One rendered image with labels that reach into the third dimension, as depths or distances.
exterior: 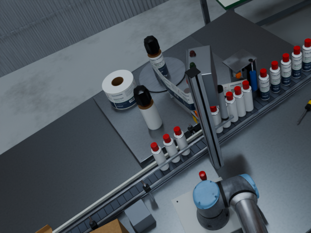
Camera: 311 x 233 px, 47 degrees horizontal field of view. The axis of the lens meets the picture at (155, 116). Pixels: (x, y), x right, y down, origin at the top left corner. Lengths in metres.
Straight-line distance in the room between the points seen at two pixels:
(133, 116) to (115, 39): 2.31
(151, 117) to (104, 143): 0.38
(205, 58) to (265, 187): 0.71
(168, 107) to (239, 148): 0.49
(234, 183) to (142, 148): 0.64
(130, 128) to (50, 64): 2.57
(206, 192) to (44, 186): 1.03
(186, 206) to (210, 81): 0.67
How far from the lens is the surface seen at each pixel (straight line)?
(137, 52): 4.05
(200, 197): 1.54
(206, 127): 1.57
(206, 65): 1.41
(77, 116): 2.42
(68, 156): 2.23
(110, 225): 1.54
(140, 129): 2.07
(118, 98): 2.15
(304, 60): 2.13
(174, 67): 2.33
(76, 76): 4.13
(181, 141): 1.78
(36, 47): 4.62
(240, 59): 1.90
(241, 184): 1.55
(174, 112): 2.09
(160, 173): 1.87
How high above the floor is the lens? 2.42
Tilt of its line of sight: 47 degrees down
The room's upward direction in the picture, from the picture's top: 24 degrees counter-clockwise
